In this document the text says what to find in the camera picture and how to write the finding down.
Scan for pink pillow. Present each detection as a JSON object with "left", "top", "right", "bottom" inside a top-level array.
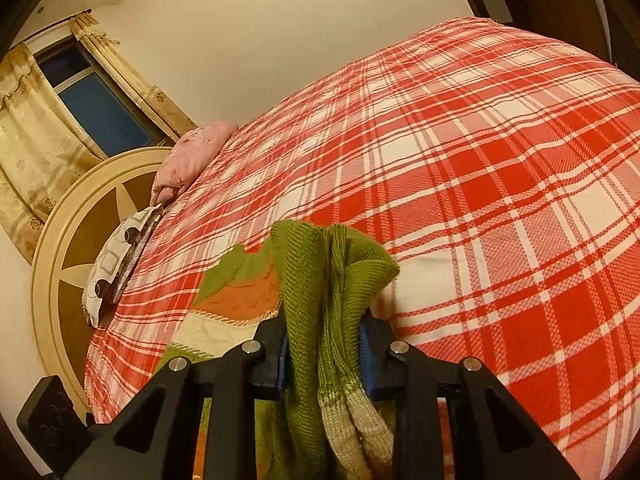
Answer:
[{"left": 150, "top": 120, "right": 239, "bottom": 207}]

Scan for red white plaid bedspread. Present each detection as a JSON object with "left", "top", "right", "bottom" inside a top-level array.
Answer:
[{"left": 85, "top": 18, "right": 639, "bottom": 479}]

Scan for beige curtain right panel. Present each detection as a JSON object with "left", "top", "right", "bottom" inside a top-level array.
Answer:
[{"left": 68, "top": 12, "right": 198, "bottom": 141}]

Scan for green knit sweater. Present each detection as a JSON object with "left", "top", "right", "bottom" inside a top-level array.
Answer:
[{"left": 160, "top": 220, "right": 399, "bottom": 479}]

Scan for brown wooden door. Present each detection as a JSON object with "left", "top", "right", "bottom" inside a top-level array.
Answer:
[{"left": 506, "top": 0, "right": 611, "bottom": 62}]

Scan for cream brown headboard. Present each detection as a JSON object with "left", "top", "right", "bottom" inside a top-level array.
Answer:
[{"left": 32, "top": 146, "right": 170, "bottom": 417}]

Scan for beige curtain panel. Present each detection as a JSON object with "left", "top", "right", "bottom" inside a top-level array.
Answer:
[
  {"left": 68, "top": 12, "right": 198, "bottom": 141},
  {"left": 0, "top": 44, "right": 106, "bottom": 261}
]

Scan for dark window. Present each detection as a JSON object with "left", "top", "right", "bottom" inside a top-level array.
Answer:
[{"left": 35, "top": 38, "right": 174, "bottom": 156}]

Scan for beige curtain left panel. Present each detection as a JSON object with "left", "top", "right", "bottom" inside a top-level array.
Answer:
[{"left": 0, "top": 44, "right": 106, "bottom": 261}]

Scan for grey patterned pillow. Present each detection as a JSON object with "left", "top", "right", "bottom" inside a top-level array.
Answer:
[{"left": 81, "top": 206, "right": 164, "bottom": 328}]

